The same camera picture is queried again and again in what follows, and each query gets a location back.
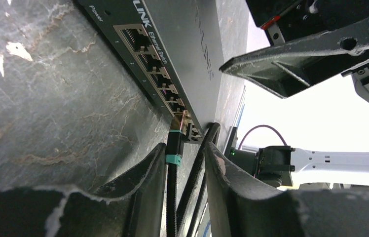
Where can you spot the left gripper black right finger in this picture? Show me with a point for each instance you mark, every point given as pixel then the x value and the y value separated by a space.
pixel 242 206

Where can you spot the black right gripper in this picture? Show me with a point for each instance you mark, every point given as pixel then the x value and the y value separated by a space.
pixel 310 57

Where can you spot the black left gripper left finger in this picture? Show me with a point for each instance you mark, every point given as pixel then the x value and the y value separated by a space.
pixel 128 206

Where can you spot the black router box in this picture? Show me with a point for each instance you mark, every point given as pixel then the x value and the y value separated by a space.
pixel 173 48

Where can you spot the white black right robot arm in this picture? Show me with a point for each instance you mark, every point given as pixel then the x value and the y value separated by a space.
pixel 286 166

